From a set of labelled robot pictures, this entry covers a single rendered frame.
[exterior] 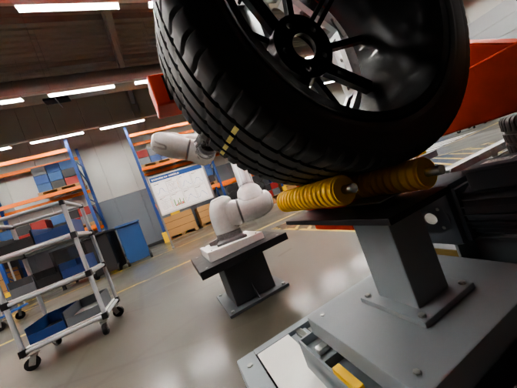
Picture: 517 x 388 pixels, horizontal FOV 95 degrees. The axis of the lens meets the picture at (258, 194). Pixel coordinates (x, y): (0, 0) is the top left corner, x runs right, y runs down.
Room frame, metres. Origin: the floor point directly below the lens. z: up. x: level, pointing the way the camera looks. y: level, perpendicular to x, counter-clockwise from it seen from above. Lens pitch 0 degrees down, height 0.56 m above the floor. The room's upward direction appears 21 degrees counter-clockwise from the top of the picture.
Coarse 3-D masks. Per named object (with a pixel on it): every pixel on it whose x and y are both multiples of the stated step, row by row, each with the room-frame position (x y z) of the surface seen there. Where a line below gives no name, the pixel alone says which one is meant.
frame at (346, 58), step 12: (276, 0) 0.72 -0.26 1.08; (300, 0) 0.70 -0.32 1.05; (312, 0) 0.72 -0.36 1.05; (300, 12) 0.76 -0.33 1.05; (312, 12) 0.72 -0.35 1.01; (324, 24) 0.74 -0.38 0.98; (336, 24) 0.74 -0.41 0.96; (336, 36) 0.75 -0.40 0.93; (348, 48) 0.74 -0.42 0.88; (336, 60) 0.78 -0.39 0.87; (348, 60) 0.74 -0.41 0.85; (360, 72) 0.75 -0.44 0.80; (348, 96) 0.78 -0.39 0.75; (360, 96) 0.74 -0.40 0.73
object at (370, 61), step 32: (224, 0) 0.33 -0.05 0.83; (256, 0) 0.58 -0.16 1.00; (288, 0) 0.61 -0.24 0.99; (320, 0) 0.64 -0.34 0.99; (352, 0) 0.64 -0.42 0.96; (384, 0) 0.59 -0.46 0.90; (416, 0) 0.54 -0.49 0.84; (288, 32) 0.56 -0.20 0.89; (320, 32) 0.59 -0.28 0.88; (352, 32) 0.70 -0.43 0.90; (384, 32) 0.62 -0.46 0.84; (416, 32) 0.55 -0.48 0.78; (448, 32) 0.50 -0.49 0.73; (288, 64) 0.54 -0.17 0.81; (320, 64) 0.58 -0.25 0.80; (384, 64) 0.64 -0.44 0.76; (416, 64) 0.54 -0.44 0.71; (320, 96) 0.36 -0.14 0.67; (384, 96) 0.60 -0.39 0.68; (416, 96) 0.46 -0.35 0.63
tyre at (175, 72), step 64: (192, 0) 0.31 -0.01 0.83; (448, 0) 0.51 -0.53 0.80; (192, 64) 0.33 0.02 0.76; (256, 64) 0.33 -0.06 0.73; (448, 64) 0.48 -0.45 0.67; (192, 128) 0.51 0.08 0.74; (256, 128) 0.35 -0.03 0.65; (320, 128) 0.35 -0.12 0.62; (384, 128) 0.40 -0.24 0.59; (448, 128) 0.46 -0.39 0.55
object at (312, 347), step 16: (304, 336) 0.61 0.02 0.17; (304, 352) 0.59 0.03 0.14; (320, 352) 0.53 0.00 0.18; (336, 352) 0.53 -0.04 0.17; (512, 352) 0.41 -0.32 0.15; (320, 368) 0.53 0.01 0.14; (336, 368) 0.47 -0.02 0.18; (352, 368) 0.49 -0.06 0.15; (496, 368) 0.39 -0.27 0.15; (512, 368) 0.38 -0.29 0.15; (336, 384) 0.48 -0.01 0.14; (352, 384) 0.42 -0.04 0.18; (368, 384) 0.45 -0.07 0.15; (480, 384) 0.38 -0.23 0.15; (496, 384) 0.37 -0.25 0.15; (512, 384) 0.36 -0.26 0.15
